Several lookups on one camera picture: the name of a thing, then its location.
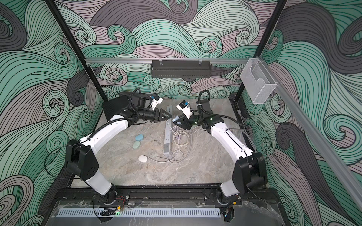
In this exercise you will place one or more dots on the black wall shelf tray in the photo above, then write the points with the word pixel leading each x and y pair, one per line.
pixel 181 69

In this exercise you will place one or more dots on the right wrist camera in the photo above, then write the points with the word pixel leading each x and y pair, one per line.
pixel 184 106

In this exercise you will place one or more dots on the aluminium wall rail back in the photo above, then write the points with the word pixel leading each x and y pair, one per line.
pixel 129 60

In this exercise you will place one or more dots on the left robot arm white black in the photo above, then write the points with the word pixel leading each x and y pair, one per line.
pixel 81 154

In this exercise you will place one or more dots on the blue earbud case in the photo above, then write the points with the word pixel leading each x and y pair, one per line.
pixel 139 137

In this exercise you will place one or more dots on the aluminium wall rail right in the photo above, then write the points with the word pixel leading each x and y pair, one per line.
pixel 341 170

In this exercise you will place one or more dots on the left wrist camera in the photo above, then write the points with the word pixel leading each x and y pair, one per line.
pixel 154 101

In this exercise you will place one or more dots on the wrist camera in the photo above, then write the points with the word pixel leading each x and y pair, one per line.
pixel 154 101
pixel 184 106

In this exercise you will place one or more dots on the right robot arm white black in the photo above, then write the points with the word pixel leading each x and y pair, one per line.
pixel 249 166

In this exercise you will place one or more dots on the aluminium wall rail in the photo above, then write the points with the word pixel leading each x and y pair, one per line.
pixel 129 60
pixel 341 170

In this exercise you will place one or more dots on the white earbud case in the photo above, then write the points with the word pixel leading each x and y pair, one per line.
pixel 143 158

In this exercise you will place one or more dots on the white power strip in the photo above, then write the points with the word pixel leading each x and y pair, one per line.
pixel 168 137

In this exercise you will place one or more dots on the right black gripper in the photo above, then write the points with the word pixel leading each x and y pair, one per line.
pixel 185 122

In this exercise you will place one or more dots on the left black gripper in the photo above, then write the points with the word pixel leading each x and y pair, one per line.
pixel 158 116

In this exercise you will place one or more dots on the clear acrylic wall bin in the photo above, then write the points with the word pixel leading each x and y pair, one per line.
pixel 258 80

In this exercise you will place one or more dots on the white slotted cable duct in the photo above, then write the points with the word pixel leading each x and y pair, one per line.
pixel 140 212

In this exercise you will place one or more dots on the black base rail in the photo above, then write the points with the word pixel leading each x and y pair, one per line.
pixel 208 194

